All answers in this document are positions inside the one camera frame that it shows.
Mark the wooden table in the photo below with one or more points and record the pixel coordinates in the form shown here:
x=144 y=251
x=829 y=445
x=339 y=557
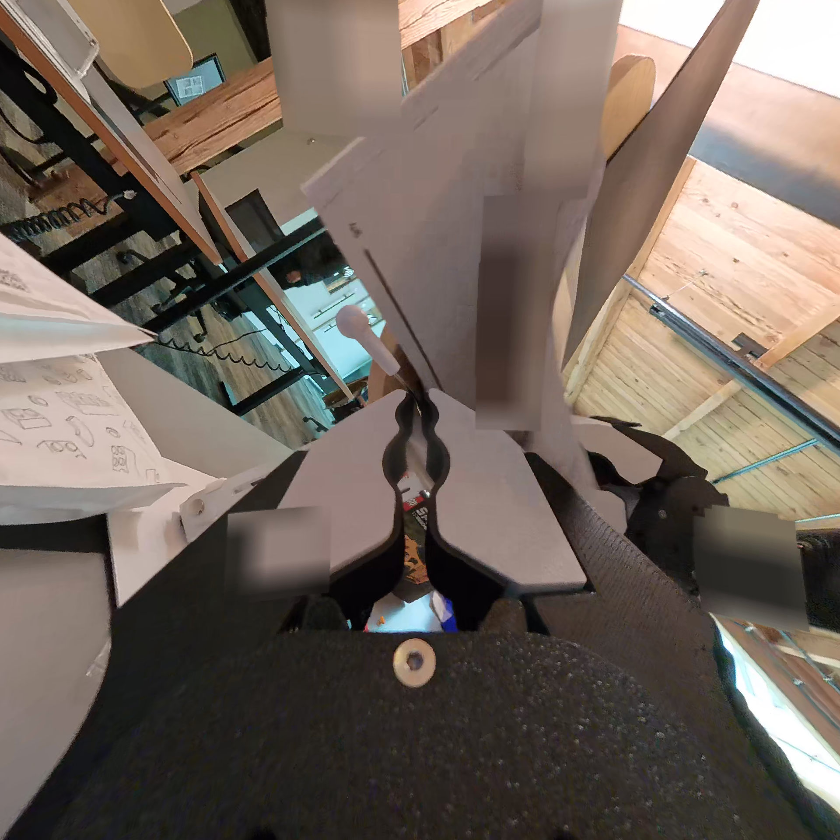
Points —
x=210 y=118

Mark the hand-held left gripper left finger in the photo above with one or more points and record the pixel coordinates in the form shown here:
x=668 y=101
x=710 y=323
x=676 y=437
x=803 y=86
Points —
x=354 y=479

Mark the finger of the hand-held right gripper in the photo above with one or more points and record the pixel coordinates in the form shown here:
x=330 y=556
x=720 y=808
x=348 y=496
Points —
x=610 y=505
x=617 y=446

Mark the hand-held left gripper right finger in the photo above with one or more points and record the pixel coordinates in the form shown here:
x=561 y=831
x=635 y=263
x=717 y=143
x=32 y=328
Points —
x=499 y=512

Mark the white paper bags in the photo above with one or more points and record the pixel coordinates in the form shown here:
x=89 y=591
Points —
x=52 y=407

